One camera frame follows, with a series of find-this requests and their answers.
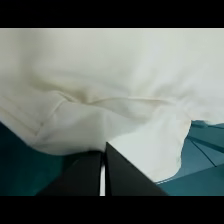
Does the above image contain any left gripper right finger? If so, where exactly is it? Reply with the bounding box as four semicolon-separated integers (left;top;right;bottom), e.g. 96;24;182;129
104;141;169;197

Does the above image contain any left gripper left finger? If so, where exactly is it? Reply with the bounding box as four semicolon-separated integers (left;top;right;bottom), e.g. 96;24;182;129
36;150;103;197

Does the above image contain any white shirt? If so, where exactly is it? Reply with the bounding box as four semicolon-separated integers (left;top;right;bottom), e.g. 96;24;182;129
0;28;224;197

